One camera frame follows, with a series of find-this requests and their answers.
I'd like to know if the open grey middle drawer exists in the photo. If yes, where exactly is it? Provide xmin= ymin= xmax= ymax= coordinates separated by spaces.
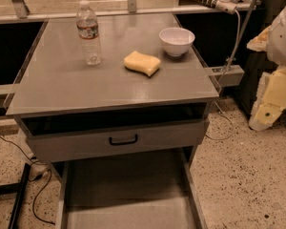
xmin=55 ymin=149 xmax=208 ymax=229

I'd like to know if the grey metal bracket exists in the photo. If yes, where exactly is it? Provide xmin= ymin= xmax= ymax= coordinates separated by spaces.
xmin=206 ymin=65 xmax=244 ymax=87

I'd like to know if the black floor cable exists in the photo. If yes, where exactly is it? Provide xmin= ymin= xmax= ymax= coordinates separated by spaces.
xmin=0 ymin=131 xmax=56 ymax=226

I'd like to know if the white power cable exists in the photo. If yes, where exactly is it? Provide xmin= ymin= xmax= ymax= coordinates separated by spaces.
xmin=205 ymin=9 xmax=243 ymax=142

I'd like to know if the clear plastic water bottle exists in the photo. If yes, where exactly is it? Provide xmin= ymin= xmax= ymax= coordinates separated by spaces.
xmin=76 ymin=0 xmax=102 ymax=66

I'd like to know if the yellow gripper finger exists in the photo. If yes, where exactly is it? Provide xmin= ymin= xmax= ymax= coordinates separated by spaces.
xmin=247 ymin=27 xmax=271 ymax=52
xmin=249 ymin=66 xmax=286 ymax=131

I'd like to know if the black metal frame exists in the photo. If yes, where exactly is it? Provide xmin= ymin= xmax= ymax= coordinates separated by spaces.
xmin=0 ymin=164 xmax=31 ymax=229

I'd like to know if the grey top drawer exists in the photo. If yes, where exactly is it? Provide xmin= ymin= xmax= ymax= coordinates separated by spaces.
xmin=20 ymin=118 xmax=209 ymax=162

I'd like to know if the grey drawer cabinet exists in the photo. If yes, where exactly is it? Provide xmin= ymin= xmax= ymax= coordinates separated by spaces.
xmin=3 ymin=12 xmax=223 ymax=229

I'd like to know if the white ceramic bowl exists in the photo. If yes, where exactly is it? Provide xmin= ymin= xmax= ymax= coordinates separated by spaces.
xmin=159 ymin=28 xmax=195 ymax=56

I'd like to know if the yellow sponge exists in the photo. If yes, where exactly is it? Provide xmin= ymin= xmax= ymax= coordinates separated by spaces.
xmin=124 ymin=51 xmax=161 ymax=77

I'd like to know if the white power strip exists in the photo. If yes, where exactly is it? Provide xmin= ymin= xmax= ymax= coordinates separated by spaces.
xmin=195 ymin=0 xmax=236 ymax=14

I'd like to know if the black drawer handle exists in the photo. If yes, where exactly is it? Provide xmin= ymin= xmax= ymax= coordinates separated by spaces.
xmin=109 ymin=135 xmax=138 ymax=146

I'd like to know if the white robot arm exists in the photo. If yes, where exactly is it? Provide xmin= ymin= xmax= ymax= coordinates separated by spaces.
xmin=247 ymin=7 xmax=286 ymax=131

